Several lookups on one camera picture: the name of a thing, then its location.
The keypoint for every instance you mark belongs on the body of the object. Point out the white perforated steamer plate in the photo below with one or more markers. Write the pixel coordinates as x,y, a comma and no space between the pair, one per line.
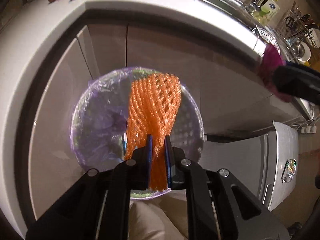
266,38

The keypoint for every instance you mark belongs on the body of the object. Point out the grey cabinet door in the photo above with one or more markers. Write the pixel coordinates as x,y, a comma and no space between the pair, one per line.
52,110
200,62

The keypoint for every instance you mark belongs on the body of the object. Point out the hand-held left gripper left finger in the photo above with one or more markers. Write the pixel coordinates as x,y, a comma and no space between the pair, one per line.
149,156

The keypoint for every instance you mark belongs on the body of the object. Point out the white power strip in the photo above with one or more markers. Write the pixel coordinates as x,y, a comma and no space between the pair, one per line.
308,129

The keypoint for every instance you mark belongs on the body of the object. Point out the person's white trouser leg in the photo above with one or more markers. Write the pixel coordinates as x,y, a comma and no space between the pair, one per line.
155,222

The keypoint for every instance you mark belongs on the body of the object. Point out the dish soap bottle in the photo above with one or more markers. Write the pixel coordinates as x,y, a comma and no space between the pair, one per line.
268,8

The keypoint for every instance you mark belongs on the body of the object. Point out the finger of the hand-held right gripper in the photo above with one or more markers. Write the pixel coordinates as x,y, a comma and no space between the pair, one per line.
292,82

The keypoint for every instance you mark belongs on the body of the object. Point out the perforated round waste bin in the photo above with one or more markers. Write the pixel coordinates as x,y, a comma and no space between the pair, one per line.
188,120

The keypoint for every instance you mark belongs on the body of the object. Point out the white bowl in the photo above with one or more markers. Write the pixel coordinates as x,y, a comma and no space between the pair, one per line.
305,52

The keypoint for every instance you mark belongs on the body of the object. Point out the magenta plastic wrapper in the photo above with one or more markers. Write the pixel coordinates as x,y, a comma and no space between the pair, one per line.
271,57

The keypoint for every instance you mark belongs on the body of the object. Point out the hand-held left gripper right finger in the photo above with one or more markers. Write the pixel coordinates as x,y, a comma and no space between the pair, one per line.
168,161

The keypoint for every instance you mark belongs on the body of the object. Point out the white floor appliance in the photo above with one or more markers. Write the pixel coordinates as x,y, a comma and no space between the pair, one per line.
280,160

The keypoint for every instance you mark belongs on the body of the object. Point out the narrow grey cabinet panel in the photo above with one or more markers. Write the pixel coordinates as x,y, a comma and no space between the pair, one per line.
105,47

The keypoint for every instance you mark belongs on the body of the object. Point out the orange foam fruit net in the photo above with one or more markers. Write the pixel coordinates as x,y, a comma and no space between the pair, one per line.
152,100

